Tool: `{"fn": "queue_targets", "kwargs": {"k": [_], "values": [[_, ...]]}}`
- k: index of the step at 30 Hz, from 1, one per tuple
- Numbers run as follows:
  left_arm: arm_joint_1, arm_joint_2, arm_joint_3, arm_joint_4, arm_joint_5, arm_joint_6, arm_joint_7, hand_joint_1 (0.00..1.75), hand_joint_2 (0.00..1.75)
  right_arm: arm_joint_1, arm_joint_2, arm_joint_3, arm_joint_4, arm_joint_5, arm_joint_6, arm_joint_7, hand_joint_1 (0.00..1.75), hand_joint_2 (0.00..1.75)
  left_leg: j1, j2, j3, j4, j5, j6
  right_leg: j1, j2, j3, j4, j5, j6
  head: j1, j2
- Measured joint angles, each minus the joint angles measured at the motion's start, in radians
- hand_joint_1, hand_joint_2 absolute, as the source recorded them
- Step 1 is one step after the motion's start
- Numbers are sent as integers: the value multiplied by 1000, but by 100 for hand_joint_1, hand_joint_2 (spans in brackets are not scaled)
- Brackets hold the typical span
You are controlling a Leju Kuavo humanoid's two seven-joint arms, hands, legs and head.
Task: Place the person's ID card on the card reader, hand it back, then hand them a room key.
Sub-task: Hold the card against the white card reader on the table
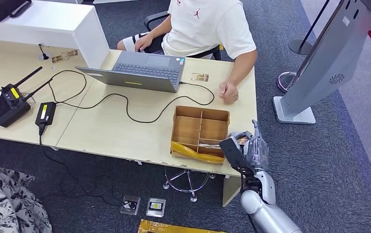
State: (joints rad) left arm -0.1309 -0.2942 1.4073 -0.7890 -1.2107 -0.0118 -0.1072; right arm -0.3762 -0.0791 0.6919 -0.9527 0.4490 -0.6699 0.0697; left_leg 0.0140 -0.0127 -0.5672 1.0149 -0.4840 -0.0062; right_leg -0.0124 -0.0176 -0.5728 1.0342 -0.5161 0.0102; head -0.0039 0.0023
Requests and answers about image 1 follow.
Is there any small black antenna on base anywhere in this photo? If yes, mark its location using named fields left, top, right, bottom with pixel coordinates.
left=37, top=44, right=50, bottom=62

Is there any white counter riser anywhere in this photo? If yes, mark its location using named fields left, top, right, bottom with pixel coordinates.
left=0, top=0, right=110, bottom=70

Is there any black and white floral cloth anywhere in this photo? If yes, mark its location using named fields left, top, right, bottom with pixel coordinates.
left=0, top=164, right=52, bottom=233

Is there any black remote controller with antennas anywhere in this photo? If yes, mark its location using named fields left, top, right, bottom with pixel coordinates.
left=0, top=67, right=52, bottom=128

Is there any black power adapter brick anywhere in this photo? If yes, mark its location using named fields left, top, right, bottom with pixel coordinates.
left=34, top=101, right=57, bottom=127

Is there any wooden divided box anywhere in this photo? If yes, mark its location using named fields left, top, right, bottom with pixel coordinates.
left=170, top=105, right=230, bottom=165

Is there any chrome stanchion base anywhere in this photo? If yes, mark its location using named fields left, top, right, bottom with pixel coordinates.
left=276, top=71, right=298, bottom=94

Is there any black office chair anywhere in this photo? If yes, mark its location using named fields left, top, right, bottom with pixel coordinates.
left=143, top=10, right=223, bottom=62

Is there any silver floor socket with plug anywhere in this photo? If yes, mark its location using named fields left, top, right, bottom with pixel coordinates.
left=120, top=195, right=141, bottom=216

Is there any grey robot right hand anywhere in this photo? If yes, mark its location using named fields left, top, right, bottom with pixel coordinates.
left=233, top=119, right=270, bottom=173

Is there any person's left hand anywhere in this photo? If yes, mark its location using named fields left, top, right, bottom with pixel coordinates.
left=219, top=81, right=240, bottom=105

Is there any person's right hand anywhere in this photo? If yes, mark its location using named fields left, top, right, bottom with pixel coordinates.
left=133, top=33, right=154, bottom=52

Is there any black stanchion pole with base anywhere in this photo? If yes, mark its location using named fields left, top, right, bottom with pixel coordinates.
left=288, top=0, right=330, bottom=56

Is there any yellow floor tape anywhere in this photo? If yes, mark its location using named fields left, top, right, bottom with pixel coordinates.
left=137, top=219, right=226, bottom=233

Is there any black laptop power cable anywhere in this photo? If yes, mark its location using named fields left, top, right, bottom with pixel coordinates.
left=48, top=70, right=215, bottom=124

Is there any chrome stool base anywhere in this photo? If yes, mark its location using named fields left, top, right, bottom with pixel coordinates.
left=162, top=166, right=216, bottom=203

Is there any person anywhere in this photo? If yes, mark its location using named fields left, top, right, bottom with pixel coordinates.
left=116, top=0, right=258, bottom=105

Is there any grey kiosk stand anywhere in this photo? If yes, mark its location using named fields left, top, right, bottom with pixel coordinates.
left=273, top=0, right=371, bottom=125

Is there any grey laptop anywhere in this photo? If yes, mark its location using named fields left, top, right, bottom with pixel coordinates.
left=75, top=50, right=186, bottom=94

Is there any black mains cable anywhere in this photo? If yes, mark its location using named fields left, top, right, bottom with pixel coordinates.
left=38, top=124, right=133, bottom=208

